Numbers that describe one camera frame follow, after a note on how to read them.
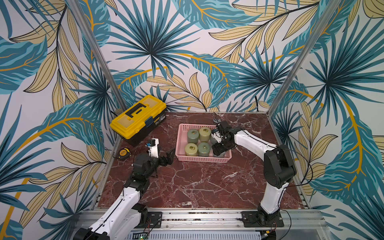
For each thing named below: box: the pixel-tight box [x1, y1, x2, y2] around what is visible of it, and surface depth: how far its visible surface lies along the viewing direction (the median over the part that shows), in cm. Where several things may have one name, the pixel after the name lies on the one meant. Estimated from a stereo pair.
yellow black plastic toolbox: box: [110, 94, 167, 147], surface depth 96 cm
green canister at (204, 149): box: [197, 142, 211, 157], surface depth 92 cm
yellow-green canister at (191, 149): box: [184, 142, 198, 157], surface depth 92 cm
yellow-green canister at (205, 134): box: [199, 127, 212, 143], surface depth 99 cm
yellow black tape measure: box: [118, 148, 132, 160], surface depth 95 cm
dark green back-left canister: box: [187, 129, 200, 145], surface depth 99 cm
